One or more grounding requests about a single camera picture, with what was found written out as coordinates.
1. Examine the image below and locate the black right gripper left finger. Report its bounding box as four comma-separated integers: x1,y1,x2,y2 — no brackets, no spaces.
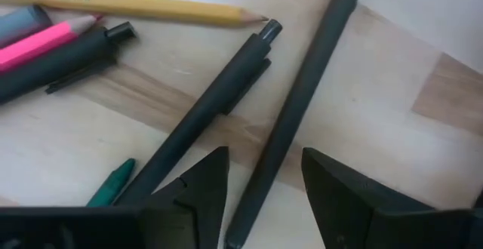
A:
140,146,230,249

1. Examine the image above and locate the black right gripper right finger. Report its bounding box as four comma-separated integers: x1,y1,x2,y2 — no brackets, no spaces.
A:
300,146,472,249

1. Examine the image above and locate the short green crayon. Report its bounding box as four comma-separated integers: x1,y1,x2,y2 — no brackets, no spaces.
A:
85,158,137,208

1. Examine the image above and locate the black click pen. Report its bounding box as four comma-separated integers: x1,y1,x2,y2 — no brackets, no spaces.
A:
112,18,283,208
0,21,137,106

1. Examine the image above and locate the thin dark pencil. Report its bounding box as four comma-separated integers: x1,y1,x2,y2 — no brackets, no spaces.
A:
224,0,368,249

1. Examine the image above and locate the yellow pencil pink eraser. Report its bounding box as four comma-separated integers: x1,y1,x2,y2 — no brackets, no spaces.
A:
0,0,269,27

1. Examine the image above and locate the grey marker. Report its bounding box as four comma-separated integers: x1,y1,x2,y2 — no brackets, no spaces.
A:
0,4,54,49

